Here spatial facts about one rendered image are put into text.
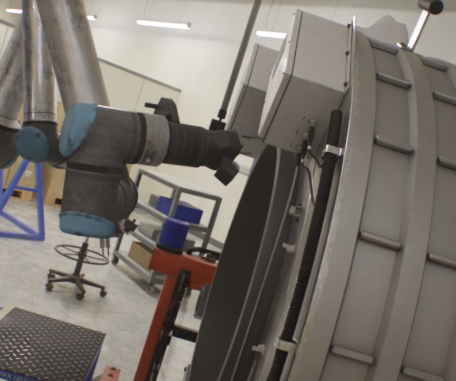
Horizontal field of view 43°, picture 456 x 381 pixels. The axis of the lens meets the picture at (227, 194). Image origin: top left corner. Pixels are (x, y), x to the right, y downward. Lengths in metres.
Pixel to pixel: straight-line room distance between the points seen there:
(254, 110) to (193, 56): 8.90
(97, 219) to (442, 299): 0.56
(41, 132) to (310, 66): 0.77
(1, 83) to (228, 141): 0.99
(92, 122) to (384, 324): 0.55
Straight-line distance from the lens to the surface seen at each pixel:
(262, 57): 1.79
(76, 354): 2.29
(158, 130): 0.99
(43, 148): 1.60
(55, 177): 8.42
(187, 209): 5.53
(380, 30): 1.64
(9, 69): 1.88
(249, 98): 1.75
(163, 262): 2.66
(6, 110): 1.90
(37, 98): 1.64
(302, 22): 1.27
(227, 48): 10.06
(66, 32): 1.14
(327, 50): 1.21
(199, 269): 2.66
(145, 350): 2.78
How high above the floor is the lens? 1.48
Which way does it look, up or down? 4 degrees down
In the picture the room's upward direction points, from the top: 18 degrees clockwise
